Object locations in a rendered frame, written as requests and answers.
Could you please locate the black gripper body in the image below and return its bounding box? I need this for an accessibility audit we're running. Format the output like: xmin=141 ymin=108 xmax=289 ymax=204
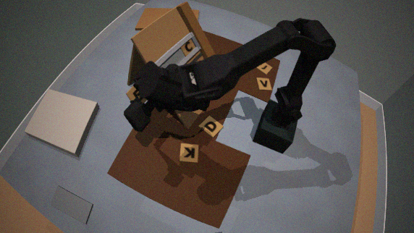
xmin=124 ymin=64 xmax=178 ymax=132

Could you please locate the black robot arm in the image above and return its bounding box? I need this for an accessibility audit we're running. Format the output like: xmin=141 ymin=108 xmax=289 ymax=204
xmin=133 ymin=18 xmax=336 ymax=130

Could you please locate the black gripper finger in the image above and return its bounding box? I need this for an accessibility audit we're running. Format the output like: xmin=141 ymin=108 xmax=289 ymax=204
xmin=130 ymin=96 xmax=142 ymax=103

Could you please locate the tan cardboard-coloured slanted board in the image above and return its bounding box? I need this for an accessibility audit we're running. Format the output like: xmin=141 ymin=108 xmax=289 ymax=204
xmin=127 ymin=1 xmax=215 ymax=129

